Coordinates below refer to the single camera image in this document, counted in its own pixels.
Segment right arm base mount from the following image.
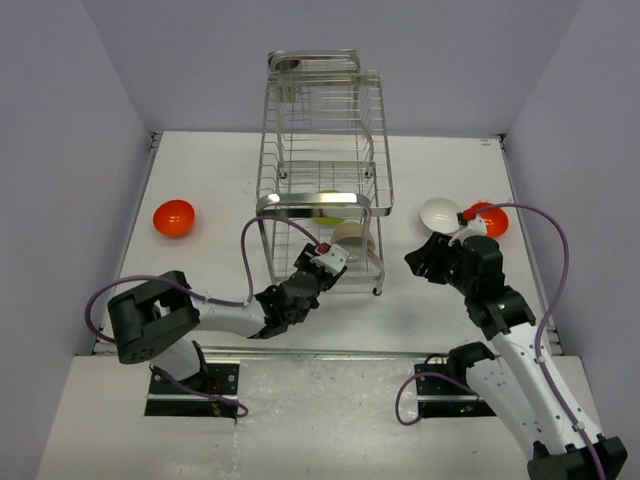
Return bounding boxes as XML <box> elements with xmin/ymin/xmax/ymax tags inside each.
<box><xmin>414</xmin><ymin>342</ymin><xmax>496</xmax><ymax>419</ymax></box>

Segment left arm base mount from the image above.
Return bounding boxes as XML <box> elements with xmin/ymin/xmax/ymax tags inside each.
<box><xmin>144</xmin><ymin>353</ymin><xmax>248</xmax><ymax>421</ymax></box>

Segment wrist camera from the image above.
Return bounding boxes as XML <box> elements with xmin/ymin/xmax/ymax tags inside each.
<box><xmin>311</xmin><ymin>243</ymin><xmax>350</xmax><ymax>276</ymax></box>
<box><xmin>448</xmin><ymin>208</ymin><xmax>488</xmax><ymax>246</ymax></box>

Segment orange plastic bowl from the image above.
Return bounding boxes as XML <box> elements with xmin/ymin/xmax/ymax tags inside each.
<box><xmin>152</xmin><ymin>199</ymin><xmax>196</xmax><ymax>238</ymax></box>
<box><xmin>470</xmin><ymin>202</ymin><xmax>510</xmax><ymax>239</ymax></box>

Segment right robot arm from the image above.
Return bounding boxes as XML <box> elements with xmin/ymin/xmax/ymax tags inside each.
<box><xmin>404</xmin><ymin>233</ymin><xmax>628</xmax><ymax>479</ymax></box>

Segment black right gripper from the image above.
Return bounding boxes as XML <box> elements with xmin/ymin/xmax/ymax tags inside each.
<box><xmin>405</xmin><ymin>231</ymin><xmax>476</xmax><ymax>297</ymax></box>

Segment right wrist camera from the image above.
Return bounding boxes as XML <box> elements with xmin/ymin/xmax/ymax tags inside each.
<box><xmin>448</xmin><ymin>208</ymin><xmax>488</xmax><ymax>246</ymax></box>

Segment metal wire dish rack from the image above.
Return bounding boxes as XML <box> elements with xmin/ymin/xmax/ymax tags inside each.
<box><xmin>255</xmin><ymin>49</ymin><xmax>394</xmax><ymax>296</ymax></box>

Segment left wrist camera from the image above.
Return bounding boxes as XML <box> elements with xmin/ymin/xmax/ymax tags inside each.
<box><xmin>311</xmin><ymin>243</ymin><xmax>350</xmax><ymax>276</ymax></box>

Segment perforated metal cutlery holder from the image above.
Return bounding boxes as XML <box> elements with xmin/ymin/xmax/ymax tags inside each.
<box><xmin>274</xmin><ymin>59</ymin><xmax>300</xmax><ymax>103</ymax></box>

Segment white ribbed bowl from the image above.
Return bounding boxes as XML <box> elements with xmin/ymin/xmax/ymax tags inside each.
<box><xmin>419</xmin><ymin>197</ymin><xmax>461</xmax><ymax>234</ymax></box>

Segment beige ceramic bowl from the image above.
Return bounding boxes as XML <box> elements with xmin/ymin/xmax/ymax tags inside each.
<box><xmin>330</xmin><ymin>221</ymin><xmax>376</xmax><ymax>258</ymax></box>

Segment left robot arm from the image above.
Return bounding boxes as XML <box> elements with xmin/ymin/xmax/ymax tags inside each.
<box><xmin>108</xmin><ymin>243</ymin><xmax>349</xmax><ymax>393</ymax></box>

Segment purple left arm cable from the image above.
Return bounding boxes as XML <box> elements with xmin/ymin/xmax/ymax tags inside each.
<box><xmin>84</xmin><ymin>214</ymin><xmax>331</xmax><ymax>419</ymax></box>

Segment green ribbed bowl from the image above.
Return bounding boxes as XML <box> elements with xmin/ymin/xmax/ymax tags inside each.
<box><xmin>312</xmin><ymin>203</ymin><xmax>345</xmax><ymax>227</ymax></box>

